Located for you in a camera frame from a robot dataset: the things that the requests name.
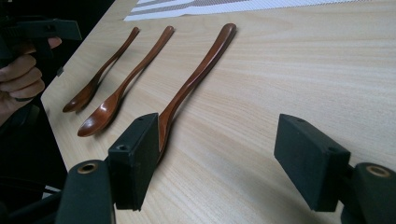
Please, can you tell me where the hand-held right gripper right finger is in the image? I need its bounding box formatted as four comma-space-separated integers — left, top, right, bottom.
273, 113, 352, 213

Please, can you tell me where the brown wooden spoon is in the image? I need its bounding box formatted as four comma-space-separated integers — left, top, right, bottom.
77, 25, 176, 138
62, 26, 141, 114
157, 22, 238, 163

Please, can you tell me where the black cable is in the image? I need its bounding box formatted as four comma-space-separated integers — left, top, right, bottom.
0, 175, 61, 194

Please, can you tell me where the striped white grey placemat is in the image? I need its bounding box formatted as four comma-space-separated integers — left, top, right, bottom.
123, 0, 370, 22

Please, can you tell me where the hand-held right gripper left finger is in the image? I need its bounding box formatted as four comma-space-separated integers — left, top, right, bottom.
107, 112, 161, 212

